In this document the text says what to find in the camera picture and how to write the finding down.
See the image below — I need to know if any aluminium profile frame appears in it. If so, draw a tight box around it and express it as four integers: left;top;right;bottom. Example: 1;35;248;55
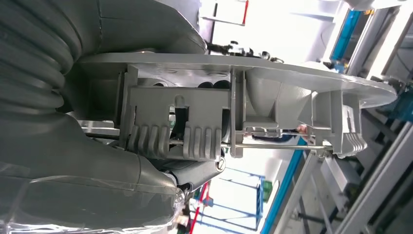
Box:
271;122;413;234

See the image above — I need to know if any blue steel shelf rack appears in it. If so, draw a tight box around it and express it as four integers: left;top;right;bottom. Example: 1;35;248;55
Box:
190;168;266;234

